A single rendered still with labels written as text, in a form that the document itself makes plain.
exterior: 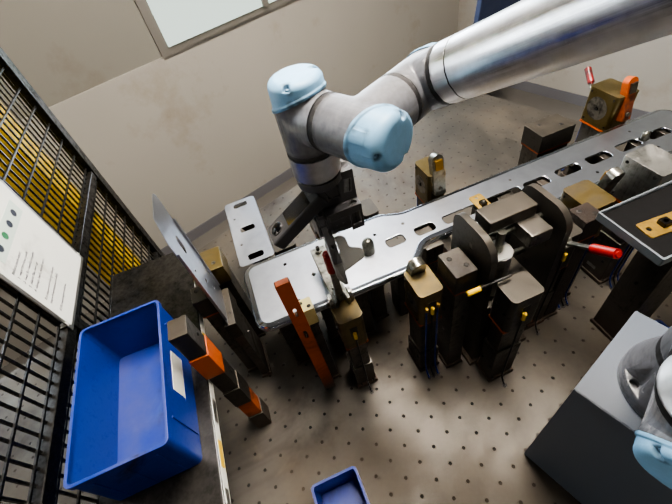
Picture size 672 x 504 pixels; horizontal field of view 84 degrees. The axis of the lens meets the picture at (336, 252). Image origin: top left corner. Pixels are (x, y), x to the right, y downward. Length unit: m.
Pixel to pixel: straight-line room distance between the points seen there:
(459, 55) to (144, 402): 0.83
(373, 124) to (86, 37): 1.99
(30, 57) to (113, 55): 0.33
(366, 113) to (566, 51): 0.19
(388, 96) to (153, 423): 0.73
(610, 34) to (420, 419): 0.90
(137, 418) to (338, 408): 0.50
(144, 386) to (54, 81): 1.70
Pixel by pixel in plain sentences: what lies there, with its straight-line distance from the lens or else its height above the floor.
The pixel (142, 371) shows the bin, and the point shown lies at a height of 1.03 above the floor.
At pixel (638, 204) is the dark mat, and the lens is 0.94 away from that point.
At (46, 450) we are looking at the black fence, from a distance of 0.84.
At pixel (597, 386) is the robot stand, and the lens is 0.75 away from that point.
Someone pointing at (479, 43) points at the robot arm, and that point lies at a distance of 0.47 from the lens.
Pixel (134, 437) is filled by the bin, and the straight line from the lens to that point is 0.90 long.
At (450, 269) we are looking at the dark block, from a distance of 0.79.
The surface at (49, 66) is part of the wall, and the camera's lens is 2.31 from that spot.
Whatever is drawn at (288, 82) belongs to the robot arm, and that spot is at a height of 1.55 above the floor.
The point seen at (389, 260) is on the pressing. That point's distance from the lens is 0.96.
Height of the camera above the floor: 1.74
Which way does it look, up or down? 48 degrees down
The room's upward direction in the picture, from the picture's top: 15 degrees counter-clockwise
